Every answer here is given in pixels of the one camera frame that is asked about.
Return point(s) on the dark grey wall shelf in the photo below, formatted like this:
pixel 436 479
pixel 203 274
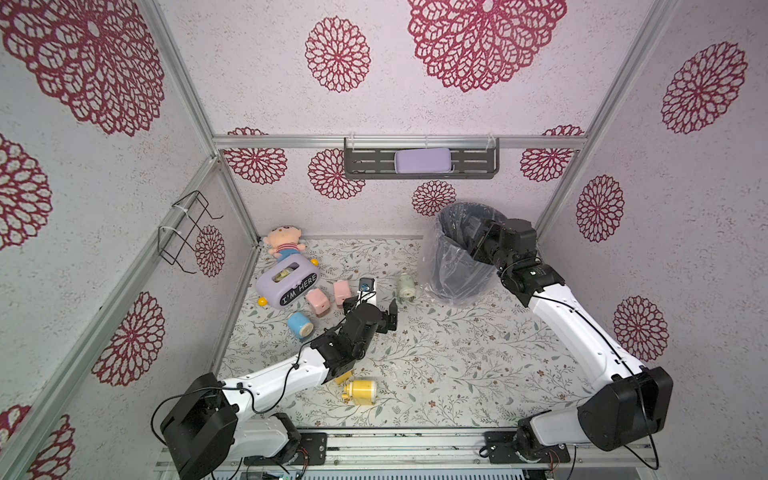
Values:
pixel 374 160

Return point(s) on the aluminium front rail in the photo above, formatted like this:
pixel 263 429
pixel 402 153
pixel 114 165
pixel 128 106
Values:
pixel 442 453

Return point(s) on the purple soap box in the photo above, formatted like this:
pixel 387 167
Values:
pixel 423 161

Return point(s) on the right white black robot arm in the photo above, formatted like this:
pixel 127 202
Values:
pixel 630 401

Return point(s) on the grey trash bin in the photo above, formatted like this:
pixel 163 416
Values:
pixel 456 258

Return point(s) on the blue pencil sharpener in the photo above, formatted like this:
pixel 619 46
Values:
pixel 300 325

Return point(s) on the purple tissue box toy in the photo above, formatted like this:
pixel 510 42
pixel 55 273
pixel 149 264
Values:
pixel 287 281

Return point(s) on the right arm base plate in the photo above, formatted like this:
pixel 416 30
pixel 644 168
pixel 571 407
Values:
pixel 510 447

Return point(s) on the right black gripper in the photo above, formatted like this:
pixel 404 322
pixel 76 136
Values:
pixel 482 241

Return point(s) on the yellow pencil sharpener lower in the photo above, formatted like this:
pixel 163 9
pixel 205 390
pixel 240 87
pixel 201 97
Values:
pixel 360 392

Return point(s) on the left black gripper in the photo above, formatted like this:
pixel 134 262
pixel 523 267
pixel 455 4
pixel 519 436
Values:
pixel 385 325

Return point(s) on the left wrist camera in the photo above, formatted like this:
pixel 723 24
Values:
pixel 367 291

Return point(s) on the yellow pencil sharpener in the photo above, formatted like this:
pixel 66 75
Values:
pixel 345 377
pixel 360 392

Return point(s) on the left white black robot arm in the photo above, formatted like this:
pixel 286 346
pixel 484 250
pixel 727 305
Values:
pixel 214 420

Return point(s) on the yellow pencil sharpener upper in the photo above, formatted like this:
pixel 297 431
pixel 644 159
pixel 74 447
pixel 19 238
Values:
pixel 345 377

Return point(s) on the black wire wall rack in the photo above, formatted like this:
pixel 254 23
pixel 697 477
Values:
pixel 193 244

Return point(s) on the clear plastic bin liner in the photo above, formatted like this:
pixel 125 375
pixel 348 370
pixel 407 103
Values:
pixel 444 270

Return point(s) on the plush doll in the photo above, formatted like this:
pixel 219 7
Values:
pixel 284 241

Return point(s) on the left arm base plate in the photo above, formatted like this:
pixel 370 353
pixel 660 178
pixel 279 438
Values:
pixel 303 448

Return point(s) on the pink pencil sharpener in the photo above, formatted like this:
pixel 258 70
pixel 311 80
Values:
pixel 319 302
pixel 341 292

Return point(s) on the green pencil sharpener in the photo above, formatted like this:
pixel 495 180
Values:
pixel 406 288

